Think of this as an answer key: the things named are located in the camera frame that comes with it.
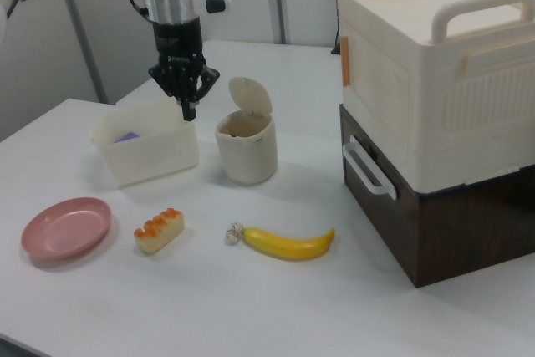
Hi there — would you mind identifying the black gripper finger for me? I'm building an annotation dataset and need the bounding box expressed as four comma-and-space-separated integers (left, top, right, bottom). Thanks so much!
188, 65, 222, 121
148, 63, 191, 121

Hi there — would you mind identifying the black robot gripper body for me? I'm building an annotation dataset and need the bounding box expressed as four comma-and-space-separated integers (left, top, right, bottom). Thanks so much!
151, 18, 207, 101

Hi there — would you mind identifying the white lidded trash can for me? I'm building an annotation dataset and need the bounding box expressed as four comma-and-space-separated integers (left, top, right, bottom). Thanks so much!
214, 76, 278, 186

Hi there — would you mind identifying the white open plastic bin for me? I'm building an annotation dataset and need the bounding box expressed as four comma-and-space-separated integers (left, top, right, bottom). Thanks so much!
91, 99, 201, 190

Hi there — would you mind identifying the purple cube block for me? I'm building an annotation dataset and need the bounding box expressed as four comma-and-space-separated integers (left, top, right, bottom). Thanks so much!
113, 130, 141, 145

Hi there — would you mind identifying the toy bread with orange topping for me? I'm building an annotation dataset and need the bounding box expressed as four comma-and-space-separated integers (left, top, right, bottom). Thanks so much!
133, 207, 186, 257

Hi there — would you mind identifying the small white crumpled ball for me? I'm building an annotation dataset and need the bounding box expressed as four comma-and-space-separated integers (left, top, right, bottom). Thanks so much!
224, 221, 246, 247

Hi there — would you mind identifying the pink plastic plate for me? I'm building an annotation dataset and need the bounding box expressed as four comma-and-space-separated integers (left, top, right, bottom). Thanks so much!
20, 196, 114, 261

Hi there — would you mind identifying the yellow toy banana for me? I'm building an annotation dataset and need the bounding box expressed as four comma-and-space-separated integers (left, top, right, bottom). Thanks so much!
242, 227, 336, 263

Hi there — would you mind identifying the dark brown wooden drawer box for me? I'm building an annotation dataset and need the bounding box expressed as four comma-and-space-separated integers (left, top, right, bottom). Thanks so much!
339, 103, 535, 289

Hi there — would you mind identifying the white drawer handle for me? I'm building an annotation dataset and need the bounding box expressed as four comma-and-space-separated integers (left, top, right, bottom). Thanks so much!
342, 135, 399, 201

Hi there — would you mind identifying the cream storage box with handles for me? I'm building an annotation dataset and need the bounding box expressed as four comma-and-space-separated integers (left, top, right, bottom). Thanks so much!
336, 0, 535, 192

